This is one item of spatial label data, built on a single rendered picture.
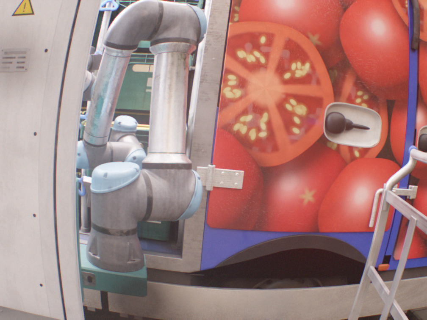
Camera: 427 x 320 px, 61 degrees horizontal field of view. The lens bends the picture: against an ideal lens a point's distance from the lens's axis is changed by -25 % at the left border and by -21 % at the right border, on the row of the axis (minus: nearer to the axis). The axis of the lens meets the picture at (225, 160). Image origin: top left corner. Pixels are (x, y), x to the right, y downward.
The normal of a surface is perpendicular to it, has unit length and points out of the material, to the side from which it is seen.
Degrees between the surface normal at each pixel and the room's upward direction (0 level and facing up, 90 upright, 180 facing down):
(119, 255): 73
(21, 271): 90
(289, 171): 90
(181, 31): 81
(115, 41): 104
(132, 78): 94
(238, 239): 90
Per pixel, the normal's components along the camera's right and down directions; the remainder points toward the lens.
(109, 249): 0.10, -0.15
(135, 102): 0.10, 0.18
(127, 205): 0.58, 0.22
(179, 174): 0.65, 0.00
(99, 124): 0.26, 0.51
